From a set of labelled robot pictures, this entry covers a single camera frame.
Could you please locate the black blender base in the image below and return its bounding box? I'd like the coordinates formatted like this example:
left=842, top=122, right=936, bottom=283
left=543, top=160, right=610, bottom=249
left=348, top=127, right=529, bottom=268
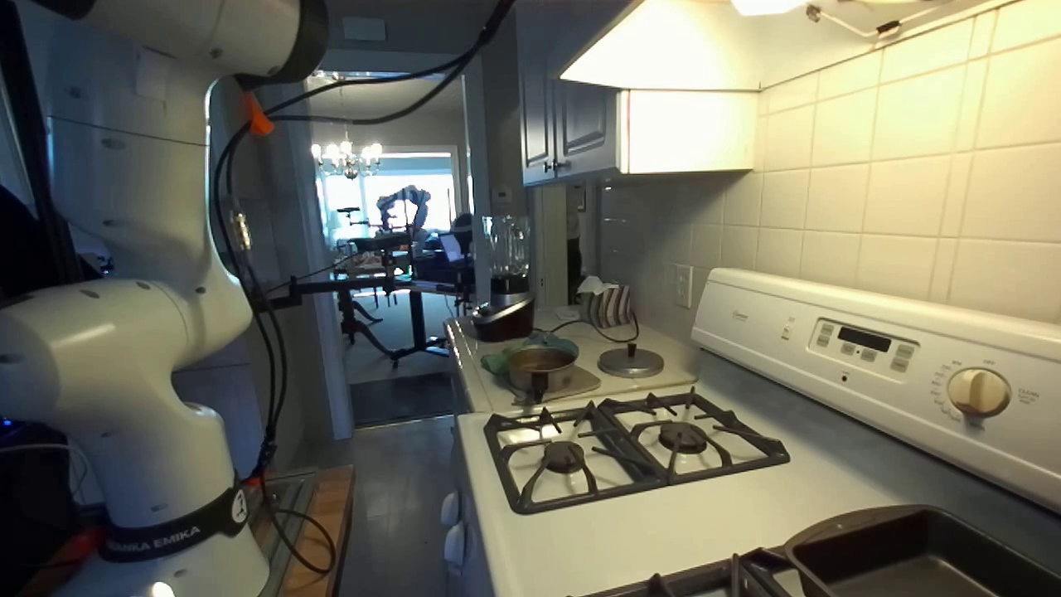
left=472, top=294, right=538, bottom=346

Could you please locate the glass blender jar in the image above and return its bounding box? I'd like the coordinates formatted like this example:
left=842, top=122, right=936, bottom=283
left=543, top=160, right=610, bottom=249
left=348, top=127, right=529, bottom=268
left=474, top=211, right=538, bottom=306

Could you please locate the black white striped object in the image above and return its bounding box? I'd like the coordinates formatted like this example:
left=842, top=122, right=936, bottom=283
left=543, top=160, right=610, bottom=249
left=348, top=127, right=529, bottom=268
left=578, top=274, right=644, bottom=332

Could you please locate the dark dining furniture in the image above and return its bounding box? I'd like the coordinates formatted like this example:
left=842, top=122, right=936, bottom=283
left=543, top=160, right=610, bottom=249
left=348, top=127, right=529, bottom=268
left=348, top=184, right=477, bottom=306

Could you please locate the black tripod stand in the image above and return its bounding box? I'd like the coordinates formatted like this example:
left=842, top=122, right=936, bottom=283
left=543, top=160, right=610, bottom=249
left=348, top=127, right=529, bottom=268
left=262, top=268, right=469, bottom=371

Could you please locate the metal pot lid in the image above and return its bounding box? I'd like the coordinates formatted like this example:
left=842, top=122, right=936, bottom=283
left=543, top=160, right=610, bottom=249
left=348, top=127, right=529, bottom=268
left=595, top=343, right=669, bottom=381

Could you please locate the black double burner grate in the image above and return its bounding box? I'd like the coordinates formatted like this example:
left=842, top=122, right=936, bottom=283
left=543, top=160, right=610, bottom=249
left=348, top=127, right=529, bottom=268
left=481, top=389, right=793, bottom=519
left=584, top=544, right=842, bottom=597

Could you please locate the dark floor mat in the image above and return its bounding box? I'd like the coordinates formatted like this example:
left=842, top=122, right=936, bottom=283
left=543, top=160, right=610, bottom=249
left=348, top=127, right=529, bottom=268
left=348, top=371, right=456, bottom=427

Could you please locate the white cabinet door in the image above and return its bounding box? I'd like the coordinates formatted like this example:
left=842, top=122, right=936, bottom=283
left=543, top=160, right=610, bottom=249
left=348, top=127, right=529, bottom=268
left=550, top=78, right=619, bottom=179
left=516, top=75, right=559, bottom=189

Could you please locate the chandelier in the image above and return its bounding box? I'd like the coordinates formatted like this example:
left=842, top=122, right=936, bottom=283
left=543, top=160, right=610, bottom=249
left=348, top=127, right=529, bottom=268
left=307, top=132, right=389, bottom=179

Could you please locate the white gas stove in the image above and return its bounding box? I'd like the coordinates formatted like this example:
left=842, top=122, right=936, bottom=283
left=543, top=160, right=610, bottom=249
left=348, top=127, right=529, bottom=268
left=439, top=266, right=1061, bottom=597

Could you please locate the white range hood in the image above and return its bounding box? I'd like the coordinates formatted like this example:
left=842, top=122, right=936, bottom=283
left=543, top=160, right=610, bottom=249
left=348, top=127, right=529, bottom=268
left=556, top=0, right=1022, bottom=95

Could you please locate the white ceiling vent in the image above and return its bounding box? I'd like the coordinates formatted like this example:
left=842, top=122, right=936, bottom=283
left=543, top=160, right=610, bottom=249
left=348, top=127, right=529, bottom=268
left=340, top=14, right=391, bottom=45

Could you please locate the cream stove timer dial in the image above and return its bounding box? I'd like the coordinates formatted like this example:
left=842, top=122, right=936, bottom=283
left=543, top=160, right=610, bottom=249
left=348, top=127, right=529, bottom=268
left=946, top=366, right=1015, bottom=420

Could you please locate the metal saucepan with black handle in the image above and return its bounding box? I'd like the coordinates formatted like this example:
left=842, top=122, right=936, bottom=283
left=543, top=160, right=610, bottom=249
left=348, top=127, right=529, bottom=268
left=501, top=334, right=584, bottom=405

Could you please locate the white wall outlet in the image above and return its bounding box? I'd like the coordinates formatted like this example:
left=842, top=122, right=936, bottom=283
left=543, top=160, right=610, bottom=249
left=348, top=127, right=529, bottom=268
left=674, top=263, right=698, bottom=312

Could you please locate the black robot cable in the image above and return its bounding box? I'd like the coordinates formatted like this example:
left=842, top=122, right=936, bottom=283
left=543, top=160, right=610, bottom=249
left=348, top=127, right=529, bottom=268
left=210, top=0, right=523, bottom=578

